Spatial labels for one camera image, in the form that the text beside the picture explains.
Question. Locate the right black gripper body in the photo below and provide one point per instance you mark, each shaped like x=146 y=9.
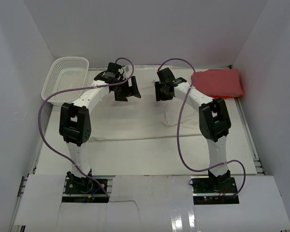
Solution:
x=163 y=96

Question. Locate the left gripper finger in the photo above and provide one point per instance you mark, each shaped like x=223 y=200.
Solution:
x=120 y=96
x=134 y=88

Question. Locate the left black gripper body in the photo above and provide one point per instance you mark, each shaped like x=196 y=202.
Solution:
x=123 y=87

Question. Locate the white t shirt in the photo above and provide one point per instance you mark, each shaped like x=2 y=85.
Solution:
x=141 y=118

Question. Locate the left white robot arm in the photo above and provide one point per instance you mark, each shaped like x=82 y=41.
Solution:
x=75 y=123

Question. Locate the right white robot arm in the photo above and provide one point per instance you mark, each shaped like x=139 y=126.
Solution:
x=214 y=121

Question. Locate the folded orange t shirt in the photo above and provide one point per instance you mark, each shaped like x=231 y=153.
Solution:
x=223 y=97

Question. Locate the folded red t shirt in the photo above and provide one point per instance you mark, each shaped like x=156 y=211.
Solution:
x=218 y=82

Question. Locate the white plastic basket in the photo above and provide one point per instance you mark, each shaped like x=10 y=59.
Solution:
x=65 y=73

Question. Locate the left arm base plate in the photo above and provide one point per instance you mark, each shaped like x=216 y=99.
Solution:
x=84 y=190

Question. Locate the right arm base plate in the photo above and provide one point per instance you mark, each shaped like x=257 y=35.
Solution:
x=204 y=192

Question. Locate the aluminium frame rail left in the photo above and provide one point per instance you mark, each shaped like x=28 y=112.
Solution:
x=32 y=169

